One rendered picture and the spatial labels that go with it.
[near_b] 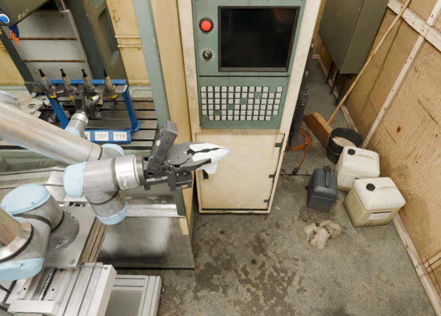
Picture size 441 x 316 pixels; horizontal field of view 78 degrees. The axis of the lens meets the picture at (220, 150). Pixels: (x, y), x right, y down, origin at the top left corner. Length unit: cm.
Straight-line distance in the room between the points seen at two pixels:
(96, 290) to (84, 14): 169
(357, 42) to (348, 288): 218
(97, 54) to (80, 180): 172
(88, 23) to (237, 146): 130
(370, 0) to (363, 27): 23
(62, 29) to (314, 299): 249
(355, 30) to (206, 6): 206
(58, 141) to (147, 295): 137
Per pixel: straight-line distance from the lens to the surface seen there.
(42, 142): 75
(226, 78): 134
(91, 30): 222
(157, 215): 148
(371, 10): 304
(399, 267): 256
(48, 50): 239
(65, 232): 106
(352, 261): 241
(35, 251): 90
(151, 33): 82
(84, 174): 64
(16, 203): 96
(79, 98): 156
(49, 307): 108
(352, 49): 315
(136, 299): 197
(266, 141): 169
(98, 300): 108
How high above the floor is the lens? 204
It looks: 46 degrees down
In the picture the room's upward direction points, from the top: straight up
